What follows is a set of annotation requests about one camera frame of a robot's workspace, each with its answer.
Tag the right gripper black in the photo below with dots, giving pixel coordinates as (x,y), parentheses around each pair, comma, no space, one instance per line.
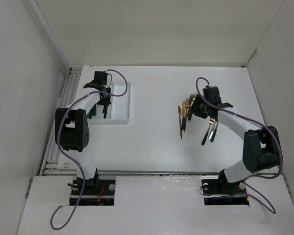
(195,109)

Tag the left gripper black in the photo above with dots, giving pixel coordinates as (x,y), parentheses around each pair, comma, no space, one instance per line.
(105,102)

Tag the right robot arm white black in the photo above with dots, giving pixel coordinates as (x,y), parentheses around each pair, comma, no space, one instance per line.
(261,146)

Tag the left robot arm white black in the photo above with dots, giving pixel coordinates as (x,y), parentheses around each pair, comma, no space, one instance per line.
(72,134)

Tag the white divided utensil tray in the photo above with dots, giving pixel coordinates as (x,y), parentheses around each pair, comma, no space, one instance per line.
(118,112)

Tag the gold knife green handle short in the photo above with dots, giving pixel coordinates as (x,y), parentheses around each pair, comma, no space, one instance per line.
(183,126)

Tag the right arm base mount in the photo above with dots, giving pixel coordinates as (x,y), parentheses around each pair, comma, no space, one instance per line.
(216,191)

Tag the aluminium rail frame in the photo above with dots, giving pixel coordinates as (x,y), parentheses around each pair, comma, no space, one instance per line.
(66,95)

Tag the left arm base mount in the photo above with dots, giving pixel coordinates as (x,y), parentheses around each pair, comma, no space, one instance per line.
(98,191)

